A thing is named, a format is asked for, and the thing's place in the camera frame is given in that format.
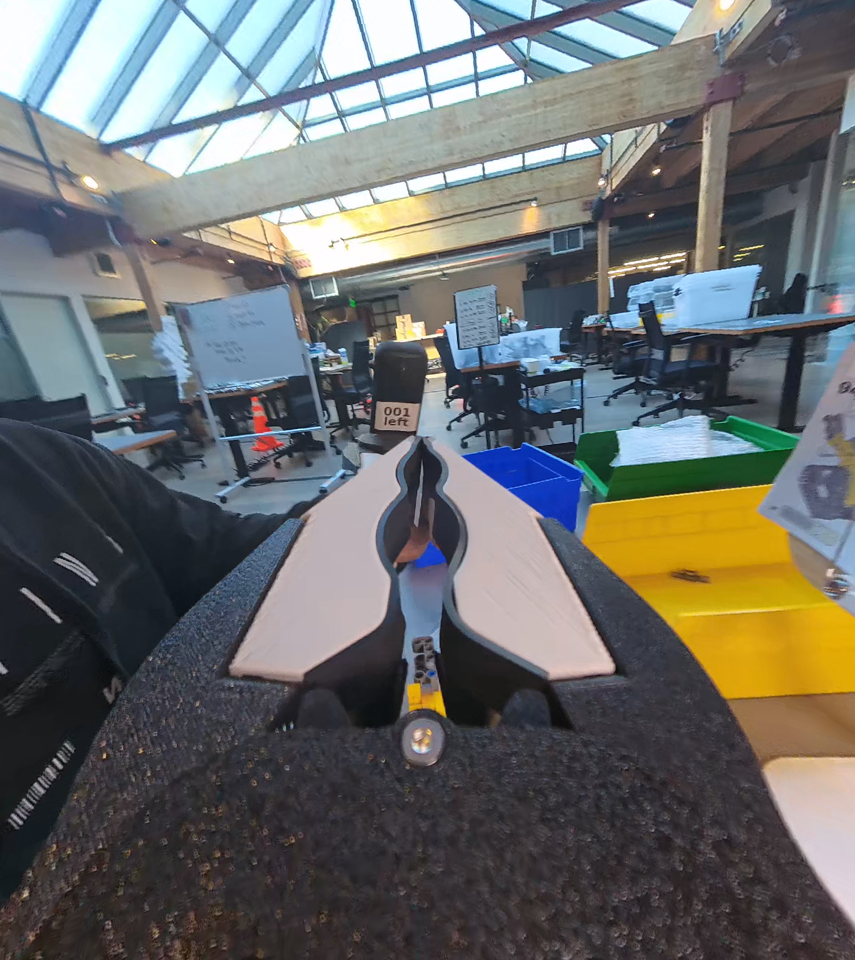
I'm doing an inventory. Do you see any person's left hand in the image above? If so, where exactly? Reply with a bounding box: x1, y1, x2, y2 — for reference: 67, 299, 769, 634
393, 498, 438, 567

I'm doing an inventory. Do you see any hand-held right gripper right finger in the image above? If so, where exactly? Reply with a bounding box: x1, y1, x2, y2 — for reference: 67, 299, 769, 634
422, 437, 618, 727

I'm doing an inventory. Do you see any yellow storage bin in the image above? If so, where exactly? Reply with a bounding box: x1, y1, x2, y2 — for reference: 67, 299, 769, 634
581, 483, 855, 700

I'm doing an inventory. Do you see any green storage bin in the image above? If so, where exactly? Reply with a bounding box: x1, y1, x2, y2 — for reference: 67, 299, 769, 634
573, 414, 800, 502

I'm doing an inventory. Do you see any book stand with white base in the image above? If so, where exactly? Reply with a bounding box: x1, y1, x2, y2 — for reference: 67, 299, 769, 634
761, 525, 855, 960

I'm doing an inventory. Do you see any clear plastic storage box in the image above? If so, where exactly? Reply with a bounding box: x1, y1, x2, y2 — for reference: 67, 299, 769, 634
669, 264, 764, 329

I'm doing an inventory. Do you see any orange traffic cone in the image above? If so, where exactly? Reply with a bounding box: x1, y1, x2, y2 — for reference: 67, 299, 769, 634
247, 396, 286, 455

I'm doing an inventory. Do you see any blue storage bin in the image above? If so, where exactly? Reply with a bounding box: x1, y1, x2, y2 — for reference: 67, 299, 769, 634
411, 442, 585, 569

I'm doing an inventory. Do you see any group of black office chairs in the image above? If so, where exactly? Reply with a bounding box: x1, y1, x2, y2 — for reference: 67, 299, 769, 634
120, 300, 736, 481

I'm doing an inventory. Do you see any stack of white boxes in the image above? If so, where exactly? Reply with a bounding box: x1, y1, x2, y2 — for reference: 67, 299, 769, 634
151, 315, 195, 387

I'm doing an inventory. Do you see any bubble wrap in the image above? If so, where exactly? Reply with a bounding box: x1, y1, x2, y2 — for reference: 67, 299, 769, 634
611, 416, 766, 468

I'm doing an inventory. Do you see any small whiteboard sign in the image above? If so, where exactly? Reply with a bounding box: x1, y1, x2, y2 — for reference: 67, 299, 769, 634
453, 285, 501, 369

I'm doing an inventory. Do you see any whiteboard on stand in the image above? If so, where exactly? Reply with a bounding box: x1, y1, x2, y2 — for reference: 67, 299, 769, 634
172, 285, 348, 505

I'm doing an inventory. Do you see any instruction booklet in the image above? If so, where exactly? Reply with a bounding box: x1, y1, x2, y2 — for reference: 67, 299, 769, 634
757, 341, 855, 639

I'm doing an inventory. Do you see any black utility cart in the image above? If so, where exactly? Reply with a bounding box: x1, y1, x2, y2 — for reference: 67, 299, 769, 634
519, 366, 588, 445

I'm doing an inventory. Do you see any yellow tracked brick vehicle model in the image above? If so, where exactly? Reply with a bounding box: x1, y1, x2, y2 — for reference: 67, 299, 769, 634
405, 636, 448, 719

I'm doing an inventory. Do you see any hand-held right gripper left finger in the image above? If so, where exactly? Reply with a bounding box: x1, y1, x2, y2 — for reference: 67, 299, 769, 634
228, 435, 424, 726

